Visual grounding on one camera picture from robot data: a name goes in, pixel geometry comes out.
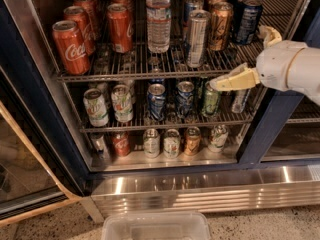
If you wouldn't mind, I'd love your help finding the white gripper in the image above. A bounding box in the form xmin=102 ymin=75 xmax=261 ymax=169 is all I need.
xmin=209 ymin=25 xmax=307 ymax=91

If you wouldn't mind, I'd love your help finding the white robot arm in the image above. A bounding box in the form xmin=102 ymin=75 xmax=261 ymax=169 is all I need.
xmin=209 ymin=25 xmax=320 ymax=105

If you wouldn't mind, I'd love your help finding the silver can middle shelf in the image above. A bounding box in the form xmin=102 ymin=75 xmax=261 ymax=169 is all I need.
xmin=231 ymin=89 xmax=250 ymax=113

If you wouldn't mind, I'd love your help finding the front gold brown can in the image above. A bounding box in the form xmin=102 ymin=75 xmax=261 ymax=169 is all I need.
xmin=209 ymin=2 xmax=233 ymax=51

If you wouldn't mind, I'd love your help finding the green can middle shelf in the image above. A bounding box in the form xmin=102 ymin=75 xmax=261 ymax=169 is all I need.
xmin=201 ymin=81 xmax=222 ymax=117

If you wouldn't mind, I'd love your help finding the tall silver energy can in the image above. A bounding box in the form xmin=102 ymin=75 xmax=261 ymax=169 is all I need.
xmin=186 ymin=9 xmax=210 ymax=68

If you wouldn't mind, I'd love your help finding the blue silver slim can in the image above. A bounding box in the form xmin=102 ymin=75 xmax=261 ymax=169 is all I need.
xmin=182 ymin=0 xmax=204 ymax=34

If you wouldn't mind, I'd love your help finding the white can bottom right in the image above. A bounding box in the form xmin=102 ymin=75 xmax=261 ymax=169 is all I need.
xmin=208 ymin=125 xmax=228 ymax=152

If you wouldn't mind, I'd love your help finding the blue Pepsi can middle shelf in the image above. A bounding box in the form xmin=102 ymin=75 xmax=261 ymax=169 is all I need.
xmin=147 ymin=84 xmax=166 ymax=121

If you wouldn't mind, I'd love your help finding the gold can bottom shelf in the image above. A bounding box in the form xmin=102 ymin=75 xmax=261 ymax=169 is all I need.
xmin=184 ymin=126 xmax=201 ymax=156

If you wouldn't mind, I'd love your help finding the white green can bottom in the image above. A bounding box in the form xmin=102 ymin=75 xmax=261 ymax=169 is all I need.
xmin=163 ymin=129 xmax=181 ymax=159

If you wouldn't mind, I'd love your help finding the steel fridge base grille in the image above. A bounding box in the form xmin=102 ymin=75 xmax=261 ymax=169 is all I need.
xmin=81 ymin=164 xmax=320 ymax=223

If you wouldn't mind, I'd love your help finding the white can bottom shelf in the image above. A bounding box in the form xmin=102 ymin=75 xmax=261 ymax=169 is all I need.
xmin=143 ymin=128 xmax=160 ymax=158

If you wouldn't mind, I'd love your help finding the front red cola can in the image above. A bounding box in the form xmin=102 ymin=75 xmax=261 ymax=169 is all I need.
xmin=107 ymin=3 xmax=133 ymax=53

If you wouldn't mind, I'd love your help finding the red cola can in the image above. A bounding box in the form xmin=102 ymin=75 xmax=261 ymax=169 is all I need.
xmin=111 ymin=0 xmax=133 ymax=14
xmin=107 ymin=3 xmax=133 ymax=53

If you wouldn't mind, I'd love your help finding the middle red cola can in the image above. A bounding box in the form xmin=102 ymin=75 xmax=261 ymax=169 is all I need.
xmin=111 ymin=0 xmax=133 ymax=14

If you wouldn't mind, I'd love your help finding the red can bottom shelf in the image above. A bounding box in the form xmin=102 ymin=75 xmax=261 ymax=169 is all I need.
xmin=111 ymin=131 xmax=130 ymax=157

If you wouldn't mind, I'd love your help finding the white green 7UP can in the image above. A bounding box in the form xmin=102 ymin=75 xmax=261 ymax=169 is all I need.
xmin=83 ymin=88 xmax=109 ymax=127

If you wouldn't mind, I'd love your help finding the silver blue can bottom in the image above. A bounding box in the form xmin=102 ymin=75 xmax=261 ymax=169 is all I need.
xmin=90 ymin=133 xmax=110 ymax=160

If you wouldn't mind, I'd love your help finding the front red Coca-Cola can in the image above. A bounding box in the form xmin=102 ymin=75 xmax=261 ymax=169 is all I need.
xmin=52 ymin=20 xmax=90 ymax=75

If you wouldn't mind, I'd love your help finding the open glass fridge door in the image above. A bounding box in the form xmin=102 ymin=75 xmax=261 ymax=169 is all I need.
xmin=0 ymin=0 xmax=84 ymax=226

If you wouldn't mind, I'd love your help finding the clear plastic water bottle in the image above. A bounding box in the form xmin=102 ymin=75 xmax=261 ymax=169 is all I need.
xmin=146 ymin=0 xmax=171 ymax=53

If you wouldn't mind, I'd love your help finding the clear plastic bin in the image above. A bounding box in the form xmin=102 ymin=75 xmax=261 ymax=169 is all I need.
xmin=101 ymin=212 xmax=212 ymax=240

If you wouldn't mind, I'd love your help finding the top wire shelf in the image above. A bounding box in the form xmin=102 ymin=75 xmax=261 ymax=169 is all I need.
xmin=53 ymin=0 xmax=301 ymax=84

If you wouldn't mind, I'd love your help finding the wire shelf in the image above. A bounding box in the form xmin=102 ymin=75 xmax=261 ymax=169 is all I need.
xmin=80 ymin=78 xmax=265 ymax=133
xmin=53 ymin=0 xmax=301 ymax=84

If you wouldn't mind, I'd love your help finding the middle wire shelf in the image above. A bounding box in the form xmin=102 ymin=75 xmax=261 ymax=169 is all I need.
xmin=80 ymin=78 xmax=265 ymax=133

